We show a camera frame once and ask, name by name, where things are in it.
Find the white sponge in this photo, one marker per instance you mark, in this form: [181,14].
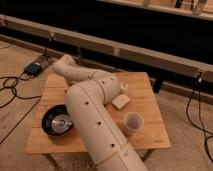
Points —
[120,101]

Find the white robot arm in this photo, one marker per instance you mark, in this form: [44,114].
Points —
[89,91]

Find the white patterned small object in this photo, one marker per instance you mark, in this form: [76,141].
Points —
[123,88]

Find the black metal bowl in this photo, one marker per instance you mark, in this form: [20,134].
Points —
[57,121]

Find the long wooden floor rail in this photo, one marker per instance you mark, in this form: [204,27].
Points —
[170,63]

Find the translucent plastic cup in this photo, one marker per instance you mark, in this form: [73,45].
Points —
[133,122]

